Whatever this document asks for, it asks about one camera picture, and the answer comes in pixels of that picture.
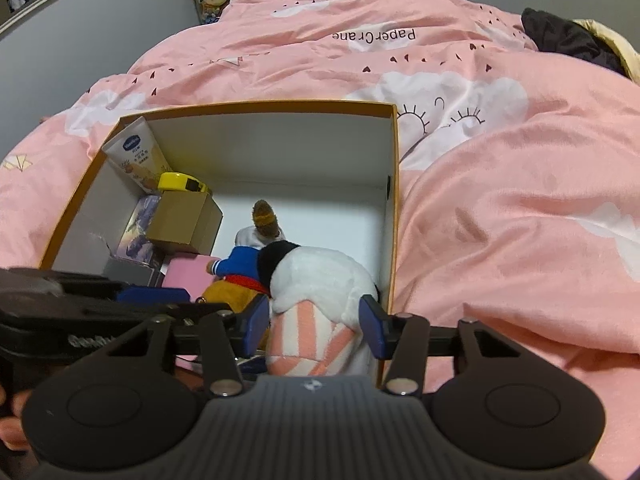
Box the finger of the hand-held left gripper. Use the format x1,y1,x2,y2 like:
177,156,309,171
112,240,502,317
60,272,192,317

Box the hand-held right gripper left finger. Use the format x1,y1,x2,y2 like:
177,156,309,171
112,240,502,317
95,294,271,397

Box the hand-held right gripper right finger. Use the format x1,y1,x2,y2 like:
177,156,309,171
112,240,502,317
360,294,536,395

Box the pink case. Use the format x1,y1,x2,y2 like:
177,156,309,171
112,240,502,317
164,255,221,291

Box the orange and red stuffed toy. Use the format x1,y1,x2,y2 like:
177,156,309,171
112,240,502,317
197,245,273,321

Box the purple printed box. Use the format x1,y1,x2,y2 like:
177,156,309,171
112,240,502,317
117,195,163,266

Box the white plush dog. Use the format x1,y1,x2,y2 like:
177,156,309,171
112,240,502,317
256,241,382,377

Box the small gold box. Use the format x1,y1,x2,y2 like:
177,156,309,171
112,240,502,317
146,191,224,256

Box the white crochet doll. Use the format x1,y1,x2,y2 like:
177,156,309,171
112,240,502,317
235,199,287,251

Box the yellow tape measure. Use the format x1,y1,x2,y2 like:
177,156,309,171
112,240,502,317
158,172,212,196

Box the orange cardboard box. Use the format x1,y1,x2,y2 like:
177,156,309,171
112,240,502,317
39,99,401,386

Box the person's left hand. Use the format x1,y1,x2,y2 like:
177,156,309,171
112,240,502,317
0,385,32,452

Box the small grey box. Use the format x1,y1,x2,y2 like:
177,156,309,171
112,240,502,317
104,255,163,288

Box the white hand cream tube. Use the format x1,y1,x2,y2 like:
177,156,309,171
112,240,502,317
102,116,173,195

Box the pink printed blanket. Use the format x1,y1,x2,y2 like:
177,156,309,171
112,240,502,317
0,0,640,411

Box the plush toys in corner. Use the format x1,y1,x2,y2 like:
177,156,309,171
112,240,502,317
200,0,235,24

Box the dark cloth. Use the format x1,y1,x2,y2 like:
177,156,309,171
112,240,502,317
521,7,632,78

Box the cream cloth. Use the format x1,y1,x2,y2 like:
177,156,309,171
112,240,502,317
572,18,640,83

